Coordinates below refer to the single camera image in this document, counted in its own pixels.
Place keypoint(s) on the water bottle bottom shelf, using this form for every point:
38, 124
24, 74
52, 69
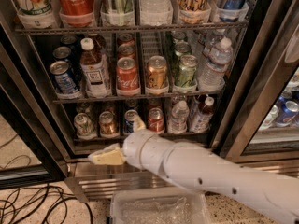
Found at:
178, 119

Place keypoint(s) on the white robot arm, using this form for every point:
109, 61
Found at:
191, 167

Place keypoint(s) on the orange can middle shelf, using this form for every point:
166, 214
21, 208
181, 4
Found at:
156, 72

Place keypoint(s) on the blue pepsi can bottom shelf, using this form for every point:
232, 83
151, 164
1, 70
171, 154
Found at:
129, 119

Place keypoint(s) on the green can middle shelf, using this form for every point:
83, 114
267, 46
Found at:
187, 66

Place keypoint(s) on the red coke can shelf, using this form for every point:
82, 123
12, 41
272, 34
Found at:
127, 75
77, 13
156, 120

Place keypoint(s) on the water bottle shelf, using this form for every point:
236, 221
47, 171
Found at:
218, 61
178, 119

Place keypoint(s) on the water bottle middle shelf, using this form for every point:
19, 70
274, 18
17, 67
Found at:
218, 61

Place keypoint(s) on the red coke can bottom shelf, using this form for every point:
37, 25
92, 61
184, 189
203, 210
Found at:
156, 120

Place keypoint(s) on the clear plastic bin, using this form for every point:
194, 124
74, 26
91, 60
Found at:
168, 205

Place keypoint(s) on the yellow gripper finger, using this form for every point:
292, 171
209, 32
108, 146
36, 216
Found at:
138, 124
111, 155

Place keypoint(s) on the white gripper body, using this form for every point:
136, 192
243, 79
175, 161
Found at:
133, 147

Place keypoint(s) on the red coke can middle shelf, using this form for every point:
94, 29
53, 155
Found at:
127, 75

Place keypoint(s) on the orange lacroix can top shelf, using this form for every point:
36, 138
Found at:
193, 11

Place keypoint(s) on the blue can right compartment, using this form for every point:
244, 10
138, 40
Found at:
287, 113

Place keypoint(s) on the red coke can top shelf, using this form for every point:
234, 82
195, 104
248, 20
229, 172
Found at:
77, 13

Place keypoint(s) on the tea bottle middle shelf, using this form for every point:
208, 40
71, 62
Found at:
94, 68

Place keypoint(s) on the tea bottle shelf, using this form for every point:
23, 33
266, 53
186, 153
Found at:
94, 68
202, 116

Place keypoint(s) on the blue can middle shelf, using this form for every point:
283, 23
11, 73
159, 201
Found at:
64, 77

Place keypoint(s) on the green white can bottom shelf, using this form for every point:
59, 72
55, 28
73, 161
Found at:
84, 125

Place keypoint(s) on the tea bottle bottom shelf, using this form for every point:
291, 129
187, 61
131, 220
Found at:
202, 116

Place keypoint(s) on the steel fridge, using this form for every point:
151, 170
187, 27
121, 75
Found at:
265, 59

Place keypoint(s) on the orange can bottom shelf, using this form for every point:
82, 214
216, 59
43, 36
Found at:
108, 124

